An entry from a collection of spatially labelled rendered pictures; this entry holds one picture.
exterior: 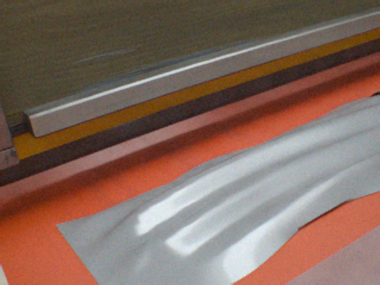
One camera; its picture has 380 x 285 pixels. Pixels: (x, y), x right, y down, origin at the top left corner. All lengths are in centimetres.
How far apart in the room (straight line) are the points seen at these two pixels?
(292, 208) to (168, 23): 11
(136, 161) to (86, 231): 6
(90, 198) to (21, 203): 3
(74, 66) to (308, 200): 12
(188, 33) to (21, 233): 12
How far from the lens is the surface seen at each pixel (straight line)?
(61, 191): 23
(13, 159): 21
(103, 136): 24
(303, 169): 19
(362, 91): 29
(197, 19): 24
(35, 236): 20
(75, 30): 22
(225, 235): 16
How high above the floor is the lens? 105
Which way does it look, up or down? 22 degrees down
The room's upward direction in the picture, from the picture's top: 10 degrees counter-clockwise
